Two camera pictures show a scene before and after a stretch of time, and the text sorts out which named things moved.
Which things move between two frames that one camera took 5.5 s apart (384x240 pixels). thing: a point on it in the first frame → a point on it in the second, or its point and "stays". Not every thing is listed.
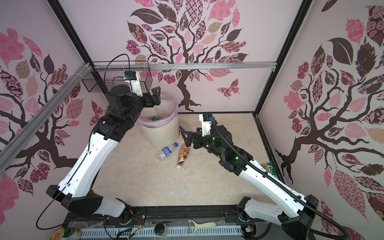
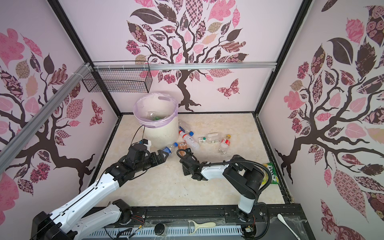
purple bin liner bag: (171, 106) stays
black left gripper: (156, 100) → (157, 162)
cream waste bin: (163, 137) stays
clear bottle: (160, 110) → (151, 116)
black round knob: (159, 229) stays
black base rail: (149, 216) stays
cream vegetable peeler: (203, 224) stays
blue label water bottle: (167, 151) stays
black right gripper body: (202, 142) → (186, 172)
